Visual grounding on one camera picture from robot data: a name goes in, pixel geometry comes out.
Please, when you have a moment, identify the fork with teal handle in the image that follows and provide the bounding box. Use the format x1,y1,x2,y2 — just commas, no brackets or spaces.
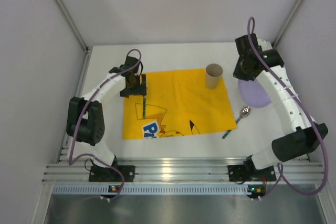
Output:
142,96,146,119

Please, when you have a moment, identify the purple plastic plate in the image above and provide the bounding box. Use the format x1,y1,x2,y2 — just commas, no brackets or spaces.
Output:
238,80,271,108

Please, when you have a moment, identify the beige paper cup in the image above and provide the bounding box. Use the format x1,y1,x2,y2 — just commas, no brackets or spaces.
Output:
205,63,223,89

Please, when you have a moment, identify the yellow cartoon cloth placemat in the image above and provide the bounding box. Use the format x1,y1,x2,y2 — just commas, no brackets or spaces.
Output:
122,69,237,140

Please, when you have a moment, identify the spoon with teal handle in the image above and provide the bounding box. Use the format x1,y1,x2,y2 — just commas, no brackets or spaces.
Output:
222,106,251,139

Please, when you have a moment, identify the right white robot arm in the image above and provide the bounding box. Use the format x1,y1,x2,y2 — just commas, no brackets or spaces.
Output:
233,34,328,176

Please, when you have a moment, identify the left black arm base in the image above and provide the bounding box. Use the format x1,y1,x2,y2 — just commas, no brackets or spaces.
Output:
89,165,135,183

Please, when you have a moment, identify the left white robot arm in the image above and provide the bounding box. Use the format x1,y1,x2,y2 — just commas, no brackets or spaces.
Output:
66,55,147,167

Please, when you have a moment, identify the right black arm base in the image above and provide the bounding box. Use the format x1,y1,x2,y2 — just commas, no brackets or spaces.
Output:
227,165,277,184

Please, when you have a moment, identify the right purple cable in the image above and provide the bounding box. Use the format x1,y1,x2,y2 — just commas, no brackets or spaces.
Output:
248,16,330,196

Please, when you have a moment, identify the purple cable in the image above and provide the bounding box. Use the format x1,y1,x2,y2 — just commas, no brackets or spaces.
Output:
248,16,330,196
67,48,144,201

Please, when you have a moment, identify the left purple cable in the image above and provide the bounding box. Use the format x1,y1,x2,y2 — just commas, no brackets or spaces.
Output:
67,48,144,201

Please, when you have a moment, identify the aluminium mounting rail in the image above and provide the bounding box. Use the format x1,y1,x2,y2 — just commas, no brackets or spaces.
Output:
42,157,323,184

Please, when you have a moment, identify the slotted grey cable duct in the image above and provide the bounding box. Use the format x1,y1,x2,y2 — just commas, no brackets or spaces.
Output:
52,184,266,196

